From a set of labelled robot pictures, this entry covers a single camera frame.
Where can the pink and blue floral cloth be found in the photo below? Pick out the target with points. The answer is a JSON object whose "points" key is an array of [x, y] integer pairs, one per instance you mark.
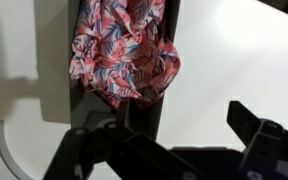
{"points": [[124, 53]]}

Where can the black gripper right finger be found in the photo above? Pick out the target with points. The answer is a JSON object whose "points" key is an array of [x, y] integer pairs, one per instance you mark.
{"points": [[267, 146]]}

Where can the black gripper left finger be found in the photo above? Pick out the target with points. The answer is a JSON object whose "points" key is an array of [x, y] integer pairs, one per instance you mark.
{"points": [[134, 153]]}

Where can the grey rectangular box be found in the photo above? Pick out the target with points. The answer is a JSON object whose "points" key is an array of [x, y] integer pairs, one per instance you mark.
{"points": [[84, 106]]}

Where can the silver curved monitor stand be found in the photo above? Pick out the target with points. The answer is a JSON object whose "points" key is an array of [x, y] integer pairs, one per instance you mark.
{"points": [[4, 150]]}

